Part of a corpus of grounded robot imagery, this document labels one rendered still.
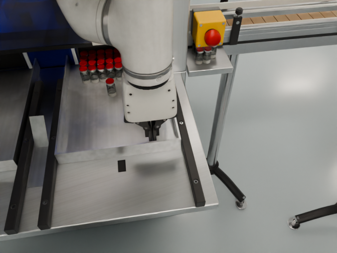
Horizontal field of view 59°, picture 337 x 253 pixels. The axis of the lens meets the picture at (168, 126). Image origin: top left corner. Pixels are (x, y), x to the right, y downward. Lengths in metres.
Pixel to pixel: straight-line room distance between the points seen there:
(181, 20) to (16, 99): 0.46
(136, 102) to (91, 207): 0.22
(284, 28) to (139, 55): 0.64
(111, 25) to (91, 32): 0.04
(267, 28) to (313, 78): 1.49
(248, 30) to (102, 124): 0.52
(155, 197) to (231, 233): 0.98
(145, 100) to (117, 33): 0.14
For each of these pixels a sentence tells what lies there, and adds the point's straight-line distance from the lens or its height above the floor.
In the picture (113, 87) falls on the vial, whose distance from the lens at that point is 0.75.
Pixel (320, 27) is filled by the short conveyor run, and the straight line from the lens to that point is 1.07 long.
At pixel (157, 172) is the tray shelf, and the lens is 0.62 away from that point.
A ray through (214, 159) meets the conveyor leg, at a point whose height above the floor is 0.20.
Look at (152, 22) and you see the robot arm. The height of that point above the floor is 1.20.
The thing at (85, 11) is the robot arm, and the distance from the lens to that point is 0.46.
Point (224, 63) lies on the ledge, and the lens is 0.89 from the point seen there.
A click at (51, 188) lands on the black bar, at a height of 0.90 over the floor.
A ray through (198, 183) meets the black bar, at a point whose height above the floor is 0.90.
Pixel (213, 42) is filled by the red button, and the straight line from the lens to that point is 0.76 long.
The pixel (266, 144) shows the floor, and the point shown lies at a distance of 1.87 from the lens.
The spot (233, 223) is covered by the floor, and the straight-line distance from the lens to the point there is 1.56.
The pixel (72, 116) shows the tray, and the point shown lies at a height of 0.88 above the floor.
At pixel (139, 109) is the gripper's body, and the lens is 0.54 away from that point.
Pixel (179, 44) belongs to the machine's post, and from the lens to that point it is 0.78.
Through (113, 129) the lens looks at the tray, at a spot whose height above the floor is 0.88.
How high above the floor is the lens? 1.40
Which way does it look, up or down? 49 degrees down
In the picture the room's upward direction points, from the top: straight up
